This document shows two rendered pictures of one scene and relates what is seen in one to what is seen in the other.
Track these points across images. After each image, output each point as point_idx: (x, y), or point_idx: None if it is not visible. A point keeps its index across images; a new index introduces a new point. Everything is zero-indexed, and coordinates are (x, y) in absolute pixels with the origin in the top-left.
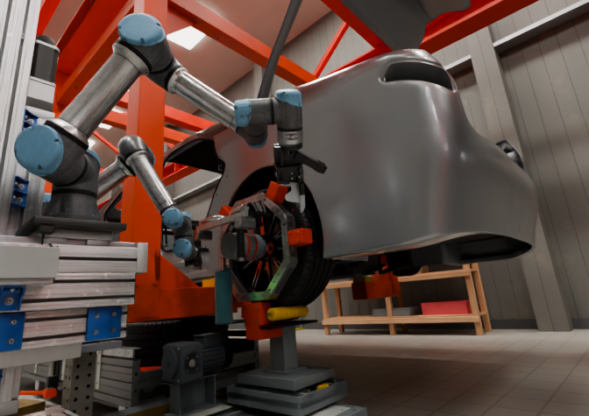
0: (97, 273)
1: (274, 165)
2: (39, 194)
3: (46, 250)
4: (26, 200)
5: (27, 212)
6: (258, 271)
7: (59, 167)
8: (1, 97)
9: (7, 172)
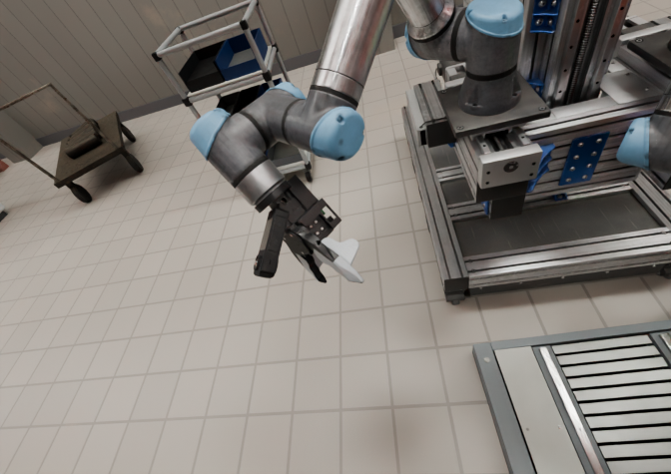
0: (466, 158)
1: (326, 206)
2: (573, 12)
3: (415, 127)
4: (557, 23)
5: (555, 39)
6: None
7: (424, 58)
8: None
9: None
